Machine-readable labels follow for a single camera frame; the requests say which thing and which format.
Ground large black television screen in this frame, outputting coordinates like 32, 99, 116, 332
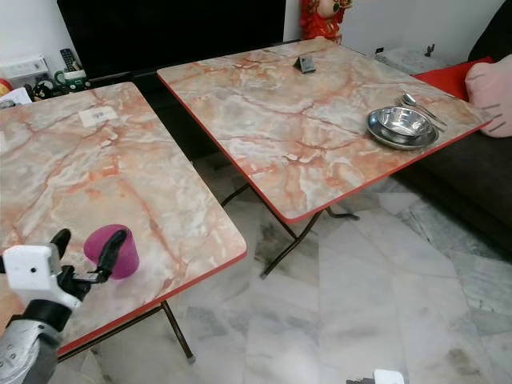
57, 0, 287, 78

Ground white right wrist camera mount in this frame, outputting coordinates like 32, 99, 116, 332
347, 369, 406, 384

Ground pink plush pillow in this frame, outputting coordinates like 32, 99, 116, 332
465, 60, 512, 138

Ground white paper sheets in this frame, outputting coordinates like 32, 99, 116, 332
0, 86, 34, 109

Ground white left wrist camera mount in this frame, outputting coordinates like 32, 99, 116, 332
2, 244, 64, 310

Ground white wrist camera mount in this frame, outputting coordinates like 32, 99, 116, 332
2, 244, 64, 310
347, 369, 406, 384

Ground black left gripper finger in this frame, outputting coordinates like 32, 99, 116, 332
50, 229, 74, 268
96, 229, 130, 278

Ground black remote control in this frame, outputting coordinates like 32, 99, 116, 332
59, 48, 78, 72

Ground magenta plastic cup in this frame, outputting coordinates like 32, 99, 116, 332
83, 224, 142, 281

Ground stainless steel plate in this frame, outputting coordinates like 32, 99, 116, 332
366, 118, 442, 151

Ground grey marble side shelf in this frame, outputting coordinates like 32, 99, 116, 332
374, 43, 438, 75

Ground marble folding table red edge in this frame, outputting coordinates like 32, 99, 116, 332
156, 37, 494, 280

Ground white rectangular sticker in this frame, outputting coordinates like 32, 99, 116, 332
78, 106, 119, 128

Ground small black wedge object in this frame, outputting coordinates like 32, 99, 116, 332
295, 54, 318, 74

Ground marble folding table with stickers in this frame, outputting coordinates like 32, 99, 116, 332
0, 82, 248, 366

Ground dark sofa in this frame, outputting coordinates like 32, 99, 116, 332
392, 6, 512, 261

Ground red cushion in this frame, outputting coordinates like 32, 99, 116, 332
411, 56, 494, 102

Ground stainless steel bowl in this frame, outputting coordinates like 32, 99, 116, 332
368, 106, 438, 144

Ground red figurine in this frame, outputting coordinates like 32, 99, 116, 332
299, 0, 354, 43

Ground stainless steel spoon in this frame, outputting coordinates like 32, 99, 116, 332
398, 91, 448, 131

